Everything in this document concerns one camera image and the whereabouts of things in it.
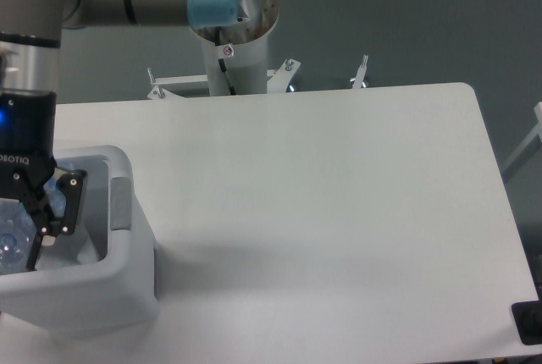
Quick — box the white pedestal base frame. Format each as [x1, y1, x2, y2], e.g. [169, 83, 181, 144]
[146, 54, 370, 101]

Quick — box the black table clamp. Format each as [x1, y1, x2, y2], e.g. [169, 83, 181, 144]
[512, 301, 541, 345]

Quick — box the white furniture leg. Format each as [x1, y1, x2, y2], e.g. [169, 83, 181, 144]
[501, 102, 541, 183]

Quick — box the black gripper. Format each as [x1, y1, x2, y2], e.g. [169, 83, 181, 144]
[1, 90, 88, 272]

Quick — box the clear plastic bottle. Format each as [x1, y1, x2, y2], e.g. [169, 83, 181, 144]
[1, 177, 64, 275]

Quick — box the clear plastic wrapper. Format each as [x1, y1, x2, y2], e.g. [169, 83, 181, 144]
[36, 223, 99, 271]

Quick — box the white plastic trash can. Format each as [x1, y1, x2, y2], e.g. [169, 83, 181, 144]
[1, 146, 159, 335]

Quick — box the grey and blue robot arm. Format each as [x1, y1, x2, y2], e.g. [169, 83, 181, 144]
[1, 0, 239, 273]

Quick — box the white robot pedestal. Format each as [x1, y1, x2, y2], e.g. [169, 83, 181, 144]
[193, 0, 279, 96]

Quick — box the black cable on pedestal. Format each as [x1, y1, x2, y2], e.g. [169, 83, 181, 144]
[213, 27, 237, 97]

